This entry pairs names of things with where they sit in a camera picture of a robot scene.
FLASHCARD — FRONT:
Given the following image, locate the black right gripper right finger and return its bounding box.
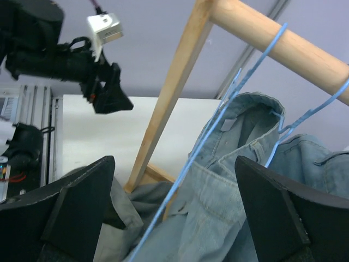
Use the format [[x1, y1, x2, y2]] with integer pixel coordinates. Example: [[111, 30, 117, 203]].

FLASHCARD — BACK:
[[235, 156, 348, 261]]

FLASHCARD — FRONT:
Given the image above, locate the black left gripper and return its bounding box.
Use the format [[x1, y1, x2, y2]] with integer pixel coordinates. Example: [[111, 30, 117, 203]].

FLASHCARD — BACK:
[[80, 51, 134, 114]]

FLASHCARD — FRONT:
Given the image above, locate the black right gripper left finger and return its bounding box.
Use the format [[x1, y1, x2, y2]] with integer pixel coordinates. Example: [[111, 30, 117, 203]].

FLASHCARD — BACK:
[[1, 156, 115, 261]]

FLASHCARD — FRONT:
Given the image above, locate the grey pleated skirt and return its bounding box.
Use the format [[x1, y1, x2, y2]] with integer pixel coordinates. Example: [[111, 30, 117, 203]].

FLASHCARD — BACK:
[[65, 163, 175, 262]]

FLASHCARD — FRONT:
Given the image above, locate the blue wire hanger with skirt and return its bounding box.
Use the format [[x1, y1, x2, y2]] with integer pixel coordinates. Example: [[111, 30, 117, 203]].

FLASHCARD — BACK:
[[129, 22, 288, 261]]

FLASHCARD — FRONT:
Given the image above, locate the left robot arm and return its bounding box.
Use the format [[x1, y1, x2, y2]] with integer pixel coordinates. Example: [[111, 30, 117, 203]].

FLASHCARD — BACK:
[[1, 1, 134, 114]]

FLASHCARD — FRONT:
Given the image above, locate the light blue denim skirt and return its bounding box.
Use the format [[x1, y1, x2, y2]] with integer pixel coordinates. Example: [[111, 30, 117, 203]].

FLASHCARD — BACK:
[[269, 134, 348, 199]]

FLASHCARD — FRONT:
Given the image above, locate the blue hanger of denim shirt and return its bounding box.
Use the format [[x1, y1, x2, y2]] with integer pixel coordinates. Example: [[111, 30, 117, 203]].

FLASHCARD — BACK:
[[264, 79, 349, 168]]

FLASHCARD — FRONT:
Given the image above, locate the light blue denim shirt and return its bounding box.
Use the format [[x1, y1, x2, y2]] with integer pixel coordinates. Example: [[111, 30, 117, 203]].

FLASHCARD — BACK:
[[126, 93, 284, 261]]

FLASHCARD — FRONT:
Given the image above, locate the wooden clothes rack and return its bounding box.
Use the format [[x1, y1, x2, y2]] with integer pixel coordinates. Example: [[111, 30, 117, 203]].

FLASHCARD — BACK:
[[124, 0, 349, 194]]

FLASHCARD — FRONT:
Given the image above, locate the aluminium rail base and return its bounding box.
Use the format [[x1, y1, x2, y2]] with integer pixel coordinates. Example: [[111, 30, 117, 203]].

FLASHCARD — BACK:
[[0, 84, 64, 204]]

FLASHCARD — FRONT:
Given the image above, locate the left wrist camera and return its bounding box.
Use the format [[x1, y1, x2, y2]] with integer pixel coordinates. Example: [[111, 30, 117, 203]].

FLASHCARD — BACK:
[[87, 13, 123, 62]]

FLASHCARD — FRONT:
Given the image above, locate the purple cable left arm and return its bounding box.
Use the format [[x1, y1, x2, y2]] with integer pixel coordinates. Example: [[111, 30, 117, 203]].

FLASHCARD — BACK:
[[88, 0, 103, 13]]

